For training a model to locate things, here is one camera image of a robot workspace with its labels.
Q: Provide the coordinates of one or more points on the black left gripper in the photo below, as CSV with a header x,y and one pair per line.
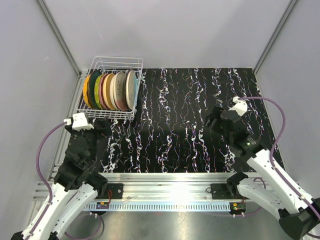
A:
x,y
105,130

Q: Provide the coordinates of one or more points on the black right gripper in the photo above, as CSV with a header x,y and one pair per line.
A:
x,y
215,114

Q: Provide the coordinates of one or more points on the green polka dot plate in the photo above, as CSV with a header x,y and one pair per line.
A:
x,y
96,91

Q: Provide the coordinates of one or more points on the cream pink plate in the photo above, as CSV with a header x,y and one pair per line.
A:
x,y
120,84

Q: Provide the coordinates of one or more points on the yellow cream plate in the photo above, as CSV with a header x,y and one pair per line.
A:
x,y
106,90

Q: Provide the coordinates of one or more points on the beige bear print plate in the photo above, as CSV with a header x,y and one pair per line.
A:
x,y
112,92

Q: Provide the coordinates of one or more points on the orange polka dot plate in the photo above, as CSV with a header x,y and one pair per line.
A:
x,y
85,92

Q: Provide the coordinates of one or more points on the pink polka dot plate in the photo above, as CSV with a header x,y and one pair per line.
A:
x,y
100,92

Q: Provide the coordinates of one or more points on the blue cream plate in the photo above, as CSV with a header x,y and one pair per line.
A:
x,y
130,90

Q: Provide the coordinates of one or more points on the teal glazed plate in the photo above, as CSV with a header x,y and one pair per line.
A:
x,y
91,88

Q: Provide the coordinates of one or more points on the black striped bottom plate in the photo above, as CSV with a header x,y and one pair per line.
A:
x,y
127,76

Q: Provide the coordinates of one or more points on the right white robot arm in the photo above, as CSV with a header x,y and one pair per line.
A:
x,y
296,210

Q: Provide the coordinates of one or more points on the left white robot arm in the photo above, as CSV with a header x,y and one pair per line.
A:
x,y
75,183

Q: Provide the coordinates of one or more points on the left small circuit board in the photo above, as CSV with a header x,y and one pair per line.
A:
x,y
102,205

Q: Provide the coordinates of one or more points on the small circuit board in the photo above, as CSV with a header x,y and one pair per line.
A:
x,y
238,208
102,205

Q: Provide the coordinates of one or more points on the right small circuit board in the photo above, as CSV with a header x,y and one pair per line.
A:
x,y
238,208

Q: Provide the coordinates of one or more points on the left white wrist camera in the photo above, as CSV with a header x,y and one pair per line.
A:
x,y
78,121

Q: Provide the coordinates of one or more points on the white wire dish rack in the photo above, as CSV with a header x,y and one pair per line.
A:
x,y
113,65

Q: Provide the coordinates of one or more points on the aluminium frame post left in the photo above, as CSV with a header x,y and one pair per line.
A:
x,y
57,34

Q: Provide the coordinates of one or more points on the aluminium frame post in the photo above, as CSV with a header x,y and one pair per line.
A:
x,y
292,4
57,34

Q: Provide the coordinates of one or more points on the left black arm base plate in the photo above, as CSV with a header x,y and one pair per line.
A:
x,y
113,190

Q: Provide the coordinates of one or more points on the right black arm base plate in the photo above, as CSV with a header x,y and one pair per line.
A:
x,y
224,191

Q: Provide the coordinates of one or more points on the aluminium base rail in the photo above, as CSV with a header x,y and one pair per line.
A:
x,y
167,187

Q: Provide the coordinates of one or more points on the white slotted cable duct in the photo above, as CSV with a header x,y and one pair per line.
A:
x,y
117,206

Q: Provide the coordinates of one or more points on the aluminium frame post right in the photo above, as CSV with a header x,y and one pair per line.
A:
x,y
292,4

